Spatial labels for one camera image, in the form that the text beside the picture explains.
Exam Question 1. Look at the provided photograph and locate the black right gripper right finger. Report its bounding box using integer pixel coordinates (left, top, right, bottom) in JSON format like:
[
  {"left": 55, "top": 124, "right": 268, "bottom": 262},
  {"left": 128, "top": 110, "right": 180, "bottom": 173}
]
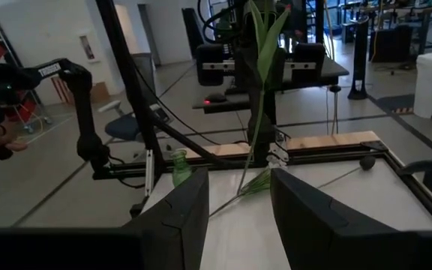
[{"left": 270, "top": 167, "right": 418, "bottom": 270}]

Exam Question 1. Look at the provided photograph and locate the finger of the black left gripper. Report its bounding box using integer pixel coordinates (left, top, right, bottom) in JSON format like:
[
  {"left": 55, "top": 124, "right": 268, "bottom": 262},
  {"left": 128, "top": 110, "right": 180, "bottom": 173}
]
[
  {"left": 295, "top": 42, "right": 326, "bottom": 84},
  {"left": 196, "top": 43, "right": 224, "bottom": 87}
]

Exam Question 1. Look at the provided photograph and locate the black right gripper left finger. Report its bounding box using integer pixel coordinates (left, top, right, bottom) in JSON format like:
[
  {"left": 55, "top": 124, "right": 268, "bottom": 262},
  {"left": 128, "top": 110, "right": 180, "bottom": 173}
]
[{"left": 124, "top": 167, "right": 210, "bottom": 270}]

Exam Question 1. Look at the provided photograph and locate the pink tulip with green leaves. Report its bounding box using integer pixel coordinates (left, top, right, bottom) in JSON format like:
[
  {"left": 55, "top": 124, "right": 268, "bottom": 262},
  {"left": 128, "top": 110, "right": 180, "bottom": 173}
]
[{"left": 236, "top": 0, "right": 291, "bottom": 196}]

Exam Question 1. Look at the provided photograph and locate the green glass vase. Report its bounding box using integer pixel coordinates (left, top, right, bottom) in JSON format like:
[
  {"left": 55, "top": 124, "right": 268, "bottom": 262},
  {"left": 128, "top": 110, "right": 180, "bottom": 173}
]
[{"left": 170, "top": 148, "right": 194, "bottom": 188}]

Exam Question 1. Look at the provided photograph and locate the black desk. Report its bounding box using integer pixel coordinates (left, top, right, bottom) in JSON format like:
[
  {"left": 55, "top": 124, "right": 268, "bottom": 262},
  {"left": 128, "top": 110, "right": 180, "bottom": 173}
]
[{"left": 192, "top": 55, "right": 350, "bottom": 136}]

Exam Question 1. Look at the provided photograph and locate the black upright panel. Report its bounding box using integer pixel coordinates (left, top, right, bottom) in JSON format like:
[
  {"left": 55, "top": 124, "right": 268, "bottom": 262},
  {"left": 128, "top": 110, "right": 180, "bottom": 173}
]
[{"left": 181, "top": 7, "right": 206, "bottom": 52}]

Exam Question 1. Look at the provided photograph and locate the black computer mouse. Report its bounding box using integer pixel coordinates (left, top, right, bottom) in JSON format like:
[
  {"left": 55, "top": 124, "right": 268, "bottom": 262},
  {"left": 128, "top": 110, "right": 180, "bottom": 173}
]
[{"left": 203, "top": 92, "right": 227, "bottom": 104}]

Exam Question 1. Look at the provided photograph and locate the grey trash can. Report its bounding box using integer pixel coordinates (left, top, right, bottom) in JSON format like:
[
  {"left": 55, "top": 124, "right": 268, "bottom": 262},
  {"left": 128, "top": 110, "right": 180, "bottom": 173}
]
[{"left": 131, "top": 52, "right": 158, "bottom": 97}]

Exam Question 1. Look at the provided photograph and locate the black cabinet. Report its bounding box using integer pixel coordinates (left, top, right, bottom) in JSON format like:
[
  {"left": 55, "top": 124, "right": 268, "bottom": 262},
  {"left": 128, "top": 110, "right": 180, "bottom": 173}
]
[{"left": 369, "top": 25, "right": 415, "bottom": 64}]

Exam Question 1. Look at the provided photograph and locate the small black round knob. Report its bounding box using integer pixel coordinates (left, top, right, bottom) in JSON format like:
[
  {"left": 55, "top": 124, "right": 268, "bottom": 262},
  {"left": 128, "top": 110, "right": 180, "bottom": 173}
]
[{"left": 358, "top": 155, "right": 377, "bottom": 171}]

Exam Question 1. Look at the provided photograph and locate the grey mat with hazard stripe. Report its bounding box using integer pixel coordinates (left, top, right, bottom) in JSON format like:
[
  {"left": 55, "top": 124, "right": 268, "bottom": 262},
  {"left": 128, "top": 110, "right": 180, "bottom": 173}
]
[{"left": 375, "top": 93, "right": 416, "bottom": 116}]

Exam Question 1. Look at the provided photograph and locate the blue seat office chair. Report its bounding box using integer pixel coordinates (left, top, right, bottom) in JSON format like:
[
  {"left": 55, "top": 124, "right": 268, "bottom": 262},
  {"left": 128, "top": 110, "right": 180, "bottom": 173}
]
[{"left": 97, "top": 99, "right": 172, "bottom": 143}]

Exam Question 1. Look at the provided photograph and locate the person's hand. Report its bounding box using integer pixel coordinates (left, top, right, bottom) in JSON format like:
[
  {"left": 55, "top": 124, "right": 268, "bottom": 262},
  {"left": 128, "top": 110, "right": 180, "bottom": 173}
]
[{"left": 0, "top": 120, "right": 29, "bottom": 153}]

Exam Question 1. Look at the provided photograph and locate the black pedestal post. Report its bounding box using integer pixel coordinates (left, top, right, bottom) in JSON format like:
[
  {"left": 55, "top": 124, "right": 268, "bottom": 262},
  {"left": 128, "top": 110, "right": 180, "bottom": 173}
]
[{"left": 346, "top": 16, "right": 371, "bottom": 101}]

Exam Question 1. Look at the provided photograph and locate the black aluminium rig frame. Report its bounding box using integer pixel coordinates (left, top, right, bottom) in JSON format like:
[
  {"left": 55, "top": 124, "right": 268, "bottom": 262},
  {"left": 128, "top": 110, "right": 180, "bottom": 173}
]
[{"left": 91, "top": 0, "right": 432, "bottom": 230}]

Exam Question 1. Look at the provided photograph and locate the black clamp handle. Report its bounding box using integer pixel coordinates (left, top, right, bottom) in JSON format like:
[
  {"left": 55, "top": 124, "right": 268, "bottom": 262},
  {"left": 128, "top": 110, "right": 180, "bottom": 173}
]
[{"left": 397, "top": 160, "right": 432, "bottom": 195}]

